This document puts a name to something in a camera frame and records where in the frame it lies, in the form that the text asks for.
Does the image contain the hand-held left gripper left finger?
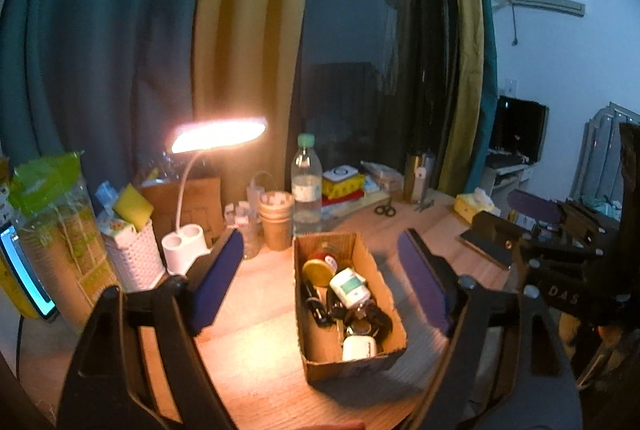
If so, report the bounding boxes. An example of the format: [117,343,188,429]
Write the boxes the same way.
[55,226,246,430]

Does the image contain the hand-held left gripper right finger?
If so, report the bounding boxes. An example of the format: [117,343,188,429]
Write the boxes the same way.
[397,227,583,430]

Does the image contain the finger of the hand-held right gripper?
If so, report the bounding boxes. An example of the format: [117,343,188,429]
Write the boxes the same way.
[507,189,601,246]
[472,210,603,271]

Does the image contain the black wristwatch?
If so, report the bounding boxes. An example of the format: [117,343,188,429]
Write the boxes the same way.
[345,300,393,341]

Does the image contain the white pill bottle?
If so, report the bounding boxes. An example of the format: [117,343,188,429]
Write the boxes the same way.
[329,267,372,309]

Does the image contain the black car key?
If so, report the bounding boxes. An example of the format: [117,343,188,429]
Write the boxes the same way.
[327,295,353,326]

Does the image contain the white earbuds case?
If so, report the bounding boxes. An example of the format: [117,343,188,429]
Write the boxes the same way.
[341,335,378,361]

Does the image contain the red and gold tin can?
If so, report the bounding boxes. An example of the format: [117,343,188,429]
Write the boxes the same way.
[302,246,351,286]

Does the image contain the black flashlight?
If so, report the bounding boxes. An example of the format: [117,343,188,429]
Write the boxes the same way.
[305,283,331,323]

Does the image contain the brown cardboard box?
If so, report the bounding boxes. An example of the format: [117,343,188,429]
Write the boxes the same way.
[292,231,408,386]

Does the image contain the person's left hand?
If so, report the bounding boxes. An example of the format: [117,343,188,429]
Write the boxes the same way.
[295,420,367,430]

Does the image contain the yellow tissue box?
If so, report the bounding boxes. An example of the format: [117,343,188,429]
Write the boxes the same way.
[454,187,501,223]

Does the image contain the white low cabinet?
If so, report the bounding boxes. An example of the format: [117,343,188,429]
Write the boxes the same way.
[482,153,536,201]

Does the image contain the white desk lamp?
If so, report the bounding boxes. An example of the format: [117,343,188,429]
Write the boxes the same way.
[161,116,268,275]

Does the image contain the bundle of small clear bottles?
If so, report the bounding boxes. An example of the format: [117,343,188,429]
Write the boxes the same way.
[224,200,263,260]

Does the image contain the stack of brown paper cups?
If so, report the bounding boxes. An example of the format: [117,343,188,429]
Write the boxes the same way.
[258,191,294,252]

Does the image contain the black monitor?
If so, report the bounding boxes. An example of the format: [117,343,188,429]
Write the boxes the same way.
[492,95,549,161]

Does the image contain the white plastic basket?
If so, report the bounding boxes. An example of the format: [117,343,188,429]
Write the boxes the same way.
[102,219,166,293]

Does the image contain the grey metal rack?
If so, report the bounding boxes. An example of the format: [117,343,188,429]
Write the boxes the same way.
[570,103,631,206]

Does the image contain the steel thermos flask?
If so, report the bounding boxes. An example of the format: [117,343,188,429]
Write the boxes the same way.
[404,150,435,205]

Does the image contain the clear water bottle green cap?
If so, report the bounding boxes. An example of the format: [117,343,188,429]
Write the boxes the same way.
[291,133,323,236]

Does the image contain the yellow sponge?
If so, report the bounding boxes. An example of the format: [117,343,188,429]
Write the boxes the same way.
[114,184,155,231]

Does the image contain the red book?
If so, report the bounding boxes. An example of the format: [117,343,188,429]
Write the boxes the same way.
[320,190,366,206]

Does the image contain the yellow wet wipes packet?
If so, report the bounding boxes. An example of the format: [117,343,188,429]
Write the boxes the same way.
[321,175,365,198]

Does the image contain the blue and white packet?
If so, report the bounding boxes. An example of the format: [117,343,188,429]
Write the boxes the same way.
[95,180,123,216]

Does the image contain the narrow teal curtain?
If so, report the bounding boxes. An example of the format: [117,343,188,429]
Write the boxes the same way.
[470,0,501,191]

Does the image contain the narrow mustard yellow curtain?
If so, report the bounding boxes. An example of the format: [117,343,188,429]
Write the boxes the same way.
[442,0,483,198]

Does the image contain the green and clear plastic packet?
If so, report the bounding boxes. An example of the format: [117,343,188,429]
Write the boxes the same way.
[10,151,118,333]

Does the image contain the yellow-cased lit-screen device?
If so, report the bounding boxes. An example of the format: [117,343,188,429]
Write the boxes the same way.
[0,220,58,323]

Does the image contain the dark glass sliding door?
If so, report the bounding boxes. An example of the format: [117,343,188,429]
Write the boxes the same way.
[295,0,458,196]

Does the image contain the wide mustard yellow curtain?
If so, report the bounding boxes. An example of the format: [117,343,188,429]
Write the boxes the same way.
[192,0,316,211]

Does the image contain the wide teal curtain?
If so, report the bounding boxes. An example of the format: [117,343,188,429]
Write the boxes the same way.
[0,0,216,191]

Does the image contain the thin black cable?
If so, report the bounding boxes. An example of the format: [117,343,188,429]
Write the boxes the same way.
[16,317,32,381]

